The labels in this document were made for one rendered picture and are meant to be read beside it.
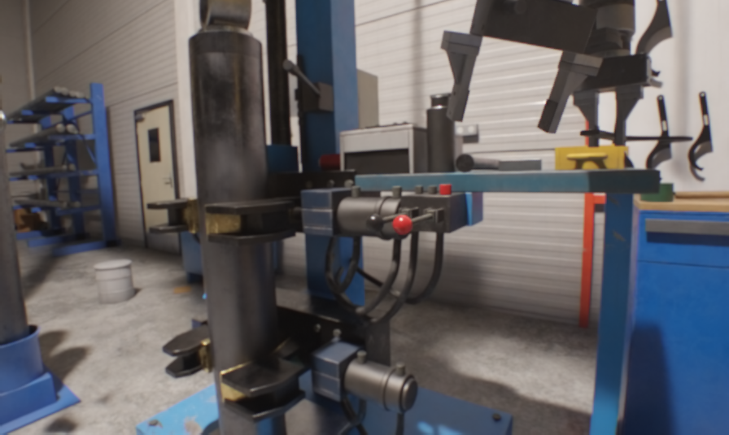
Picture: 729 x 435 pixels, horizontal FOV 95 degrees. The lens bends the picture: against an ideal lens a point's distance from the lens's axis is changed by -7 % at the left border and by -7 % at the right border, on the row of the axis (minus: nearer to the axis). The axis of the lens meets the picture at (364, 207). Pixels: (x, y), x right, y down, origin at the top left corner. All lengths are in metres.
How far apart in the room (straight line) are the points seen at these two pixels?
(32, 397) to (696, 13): 3.93
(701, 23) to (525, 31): 2.35
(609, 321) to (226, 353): 1.05
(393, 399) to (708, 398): 1.11
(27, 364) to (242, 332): 1.37
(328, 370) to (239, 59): 0.90
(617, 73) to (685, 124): 1.93
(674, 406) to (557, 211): 1.40
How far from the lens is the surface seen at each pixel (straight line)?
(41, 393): 2.37
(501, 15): 0.46
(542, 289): 2.83
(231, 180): 1.06
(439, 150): 0.96
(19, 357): 2.30
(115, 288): 3.81
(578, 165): 1.04
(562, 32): 0.50
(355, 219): 0.92
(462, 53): 0.46
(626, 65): 0.77
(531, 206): 2.72
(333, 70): 1.42
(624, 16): 0.79
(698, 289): 1.58
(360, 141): 1.04
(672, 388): 1.70
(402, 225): 0.65
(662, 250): 1.53
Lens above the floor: 1.07
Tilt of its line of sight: 6 degrees down
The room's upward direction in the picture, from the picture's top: 2 degrees counter-clockwise
